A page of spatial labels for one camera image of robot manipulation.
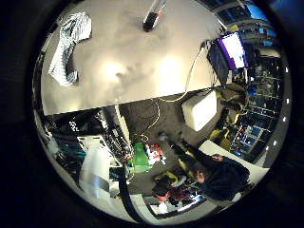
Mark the spray bottle with white label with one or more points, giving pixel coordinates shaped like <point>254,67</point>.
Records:
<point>151,19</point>

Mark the grey and white striped cloth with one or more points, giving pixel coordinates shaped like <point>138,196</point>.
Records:
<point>66,47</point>

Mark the red and white object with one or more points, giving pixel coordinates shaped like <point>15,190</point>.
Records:
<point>155,153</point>

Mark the green object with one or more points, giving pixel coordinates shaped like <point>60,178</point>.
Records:
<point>141,158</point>

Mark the white box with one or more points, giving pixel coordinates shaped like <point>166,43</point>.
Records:
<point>200,110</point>

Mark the yellow-green chair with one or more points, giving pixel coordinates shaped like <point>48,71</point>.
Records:
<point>221,136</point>

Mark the person in dark clothes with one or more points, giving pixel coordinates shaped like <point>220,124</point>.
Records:
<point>221,177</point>

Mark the computer monitor with lit screen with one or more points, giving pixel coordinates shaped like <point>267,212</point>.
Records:
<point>232,52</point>

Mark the dark storage shelf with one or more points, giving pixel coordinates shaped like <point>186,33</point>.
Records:
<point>259,104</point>

